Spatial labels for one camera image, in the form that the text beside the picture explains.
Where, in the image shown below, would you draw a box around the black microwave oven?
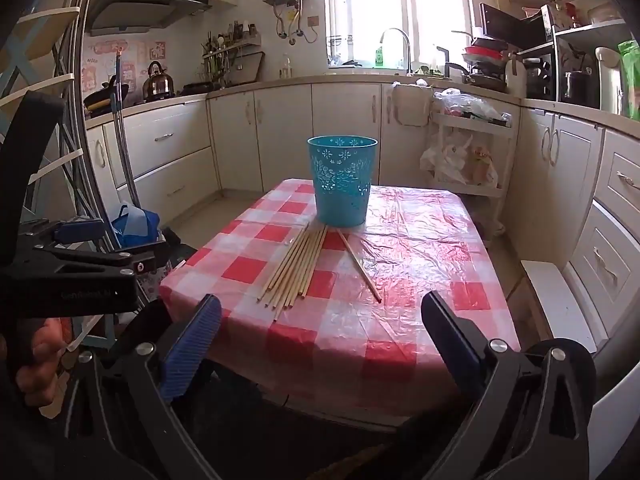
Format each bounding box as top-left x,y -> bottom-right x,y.
520,40 -> 601,109

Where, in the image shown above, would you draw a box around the water heater hoses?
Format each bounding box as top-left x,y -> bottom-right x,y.
272,2 -> 319,44

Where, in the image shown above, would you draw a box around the white stool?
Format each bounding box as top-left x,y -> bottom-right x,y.
520,259 -> 616,356

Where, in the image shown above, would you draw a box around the red checked plastic tablecloth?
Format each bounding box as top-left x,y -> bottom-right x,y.
159,178 -> 521,418

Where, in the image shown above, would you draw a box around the white jug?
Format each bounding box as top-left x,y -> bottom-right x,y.
505,52 -> 529,99

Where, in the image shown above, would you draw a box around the pink wall sticker sheet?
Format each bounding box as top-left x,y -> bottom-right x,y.
90,39 -> 167,97

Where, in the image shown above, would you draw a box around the chrome kitchen faucet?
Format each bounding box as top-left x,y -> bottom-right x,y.
379,27 -> 414,76

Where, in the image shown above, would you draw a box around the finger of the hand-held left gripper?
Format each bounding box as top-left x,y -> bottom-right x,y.
35,240 -> 168,278
20,217 -> 106,251

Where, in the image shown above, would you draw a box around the folded metal rack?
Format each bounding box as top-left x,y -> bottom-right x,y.
0,0 -> 118,261

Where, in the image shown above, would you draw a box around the clear plastic bag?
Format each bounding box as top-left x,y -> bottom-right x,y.
434,88 -> 512,123

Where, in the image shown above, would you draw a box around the wall spice rack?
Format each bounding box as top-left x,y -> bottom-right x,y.
202,20 -> 262,59

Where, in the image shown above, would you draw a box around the blue perforated utensil holder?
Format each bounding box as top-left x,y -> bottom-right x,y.
306,135 -> 379,228

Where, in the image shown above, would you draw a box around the black wok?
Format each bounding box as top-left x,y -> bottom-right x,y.
82,79 -> 132,112

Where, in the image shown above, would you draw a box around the cream base cabinet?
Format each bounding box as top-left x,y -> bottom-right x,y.
510,100 -> 640,361
206,80 -> 397,195
84,94 -> 222,226

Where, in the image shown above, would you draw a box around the person's left hand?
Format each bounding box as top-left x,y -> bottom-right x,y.
14,318 -> 68,408

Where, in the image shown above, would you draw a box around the white plastic bags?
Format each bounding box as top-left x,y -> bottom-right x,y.
420,132 -> 501,187

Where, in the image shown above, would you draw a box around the black range hood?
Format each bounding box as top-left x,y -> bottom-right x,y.
85,0 -> 211,37

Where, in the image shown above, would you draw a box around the mop handle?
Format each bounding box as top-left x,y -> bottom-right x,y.
111,46 -> 138,202

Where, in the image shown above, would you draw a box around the black flat panel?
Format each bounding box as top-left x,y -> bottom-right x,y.
479,2 -> 552,52

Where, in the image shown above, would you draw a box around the steel kettle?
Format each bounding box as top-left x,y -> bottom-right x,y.
142,61 -> 176,101

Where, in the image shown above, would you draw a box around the bundle of bamboo chopsticks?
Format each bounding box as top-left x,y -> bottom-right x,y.
256,223 -> 329,322

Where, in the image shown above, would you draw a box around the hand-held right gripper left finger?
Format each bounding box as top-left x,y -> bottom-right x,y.
100,294 -> 222,480

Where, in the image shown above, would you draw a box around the kitchen window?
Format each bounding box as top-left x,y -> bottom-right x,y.
324,0 -> 474,69

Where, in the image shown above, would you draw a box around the stack of pans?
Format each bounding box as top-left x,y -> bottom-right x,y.
451,30 -> 512,93

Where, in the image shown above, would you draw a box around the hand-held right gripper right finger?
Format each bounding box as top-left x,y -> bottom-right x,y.
421,290 -> 543,480

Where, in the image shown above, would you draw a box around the white utility cart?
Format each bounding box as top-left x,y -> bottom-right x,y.
429,110 -> 517,237

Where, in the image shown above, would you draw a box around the white hanging bin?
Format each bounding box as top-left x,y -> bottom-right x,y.
392,82 -> 434,127

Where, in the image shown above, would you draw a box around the white electric kettle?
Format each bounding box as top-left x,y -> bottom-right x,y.
595,47 -> 624,114

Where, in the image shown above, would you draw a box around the green packet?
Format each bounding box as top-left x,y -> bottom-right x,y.
617,40 -> 640,122

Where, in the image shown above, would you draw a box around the blue plastic bag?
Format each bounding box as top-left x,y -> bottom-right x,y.
110,202 -> 162,249

